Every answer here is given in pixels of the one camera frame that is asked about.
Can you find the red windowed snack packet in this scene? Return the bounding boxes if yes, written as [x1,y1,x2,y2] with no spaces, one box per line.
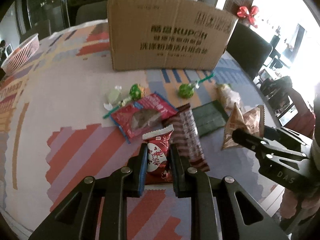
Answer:
[111,92,178,144]

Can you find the pale green wrapped candy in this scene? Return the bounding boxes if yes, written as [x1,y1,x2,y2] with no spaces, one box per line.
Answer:
[104,85,125,110]

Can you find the patterned tablecloth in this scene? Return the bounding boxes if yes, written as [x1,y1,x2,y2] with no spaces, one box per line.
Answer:
[0,21,283,240]

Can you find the clear wrapped bread roll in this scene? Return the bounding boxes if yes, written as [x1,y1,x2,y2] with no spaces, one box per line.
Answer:
[214,83,242,110]

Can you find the dark green snack packet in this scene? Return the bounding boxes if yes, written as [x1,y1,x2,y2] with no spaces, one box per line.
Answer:
[192,100,228,137]

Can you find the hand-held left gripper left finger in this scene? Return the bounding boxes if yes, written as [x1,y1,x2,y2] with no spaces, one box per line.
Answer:
[29,142,148,240]

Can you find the brown cardboard box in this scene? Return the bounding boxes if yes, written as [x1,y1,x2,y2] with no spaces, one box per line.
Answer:
[107,0,239,72]

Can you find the red ribbon bow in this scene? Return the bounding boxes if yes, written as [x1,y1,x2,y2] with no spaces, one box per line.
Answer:
[237,5,260,28]

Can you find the pink plastic basket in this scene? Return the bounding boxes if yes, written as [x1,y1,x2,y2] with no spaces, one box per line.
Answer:
[1,33,40,74]

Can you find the brown striped wafer packet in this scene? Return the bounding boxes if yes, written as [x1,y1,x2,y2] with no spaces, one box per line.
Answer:
[162,103,209,172]

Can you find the brown triangular snack packet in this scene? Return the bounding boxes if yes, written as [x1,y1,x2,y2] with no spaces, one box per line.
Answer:
[241,105,265,137]
[221,102,247,150]

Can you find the green lollipop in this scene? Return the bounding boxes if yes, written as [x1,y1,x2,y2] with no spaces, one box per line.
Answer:
[178,72,216,99]
[103,84,146,119]

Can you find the red heart candy packet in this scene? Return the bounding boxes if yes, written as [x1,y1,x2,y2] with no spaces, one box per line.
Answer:
[142,125,175,184]

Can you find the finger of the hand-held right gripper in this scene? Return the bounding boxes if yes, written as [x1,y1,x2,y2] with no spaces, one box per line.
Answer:
[263,125,313,146]
[232,129,310,158]

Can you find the dark dining chair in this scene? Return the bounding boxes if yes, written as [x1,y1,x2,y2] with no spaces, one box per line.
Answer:
[226,22,273,80]
[75,0,108,27]

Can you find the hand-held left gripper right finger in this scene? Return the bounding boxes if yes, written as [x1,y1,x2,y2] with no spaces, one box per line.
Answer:
[169,143,290,240]

